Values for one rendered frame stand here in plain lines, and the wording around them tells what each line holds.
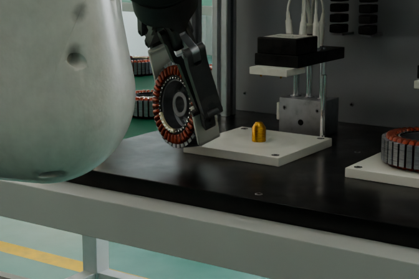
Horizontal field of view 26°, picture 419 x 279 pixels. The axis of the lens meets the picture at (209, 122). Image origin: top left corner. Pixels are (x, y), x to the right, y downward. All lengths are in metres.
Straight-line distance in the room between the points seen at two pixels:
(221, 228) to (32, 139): 0.43
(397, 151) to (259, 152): 0.19
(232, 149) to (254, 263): 0.25
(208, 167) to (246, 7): 0.45
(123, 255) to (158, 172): 2.07
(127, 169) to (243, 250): 0.23
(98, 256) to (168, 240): 1.40
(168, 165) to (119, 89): 0.55
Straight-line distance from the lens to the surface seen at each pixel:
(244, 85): 1.55
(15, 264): 3.15
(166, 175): 1.11
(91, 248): 2.44
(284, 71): 1.24
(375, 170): 1.10
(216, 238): 1.00
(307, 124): 1.35
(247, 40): 1.54
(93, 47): 0.60
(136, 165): 1.16
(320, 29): 1.35
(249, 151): 1.19
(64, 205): 1.14
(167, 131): 1.18
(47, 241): 3.36
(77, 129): 0.60
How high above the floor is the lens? 1.04
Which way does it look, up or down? 11 degrees down
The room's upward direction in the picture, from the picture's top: straight up
